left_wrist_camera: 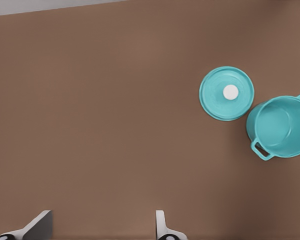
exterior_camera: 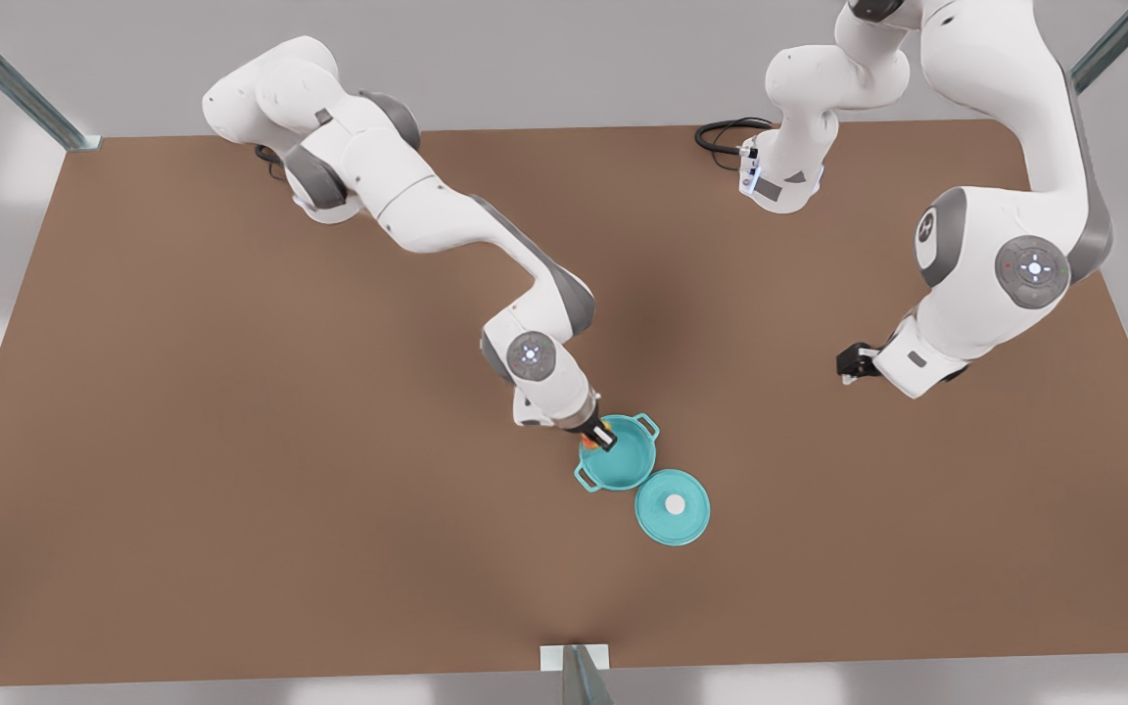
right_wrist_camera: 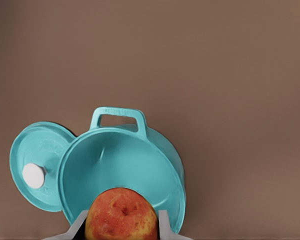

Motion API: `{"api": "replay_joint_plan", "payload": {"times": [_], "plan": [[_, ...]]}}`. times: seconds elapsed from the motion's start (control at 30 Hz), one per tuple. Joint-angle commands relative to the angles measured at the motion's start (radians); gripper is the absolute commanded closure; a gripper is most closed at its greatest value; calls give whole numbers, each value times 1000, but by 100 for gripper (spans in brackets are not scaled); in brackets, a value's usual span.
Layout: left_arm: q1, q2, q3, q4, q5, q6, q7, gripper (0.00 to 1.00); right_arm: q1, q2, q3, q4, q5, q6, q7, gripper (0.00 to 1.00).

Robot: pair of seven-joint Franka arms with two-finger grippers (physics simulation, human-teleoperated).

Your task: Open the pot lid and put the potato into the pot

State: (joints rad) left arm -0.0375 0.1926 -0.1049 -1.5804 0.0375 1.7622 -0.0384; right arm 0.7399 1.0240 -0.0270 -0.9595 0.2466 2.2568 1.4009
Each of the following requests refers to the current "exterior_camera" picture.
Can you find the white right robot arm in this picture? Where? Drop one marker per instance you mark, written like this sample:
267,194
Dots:
398,191

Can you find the silver frame post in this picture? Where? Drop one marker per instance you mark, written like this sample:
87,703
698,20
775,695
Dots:
1117,39
11,78
579,674

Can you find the teal lid with white knob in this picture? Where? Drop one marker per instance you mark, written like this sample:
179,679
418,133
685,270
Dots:
672,507

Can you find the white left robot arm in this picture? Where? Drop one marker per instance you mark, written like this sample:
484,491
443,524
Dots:
1005,235

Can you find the orange-brown potato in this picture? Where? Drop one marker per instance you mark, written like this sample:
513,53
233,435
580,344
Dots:
588,440

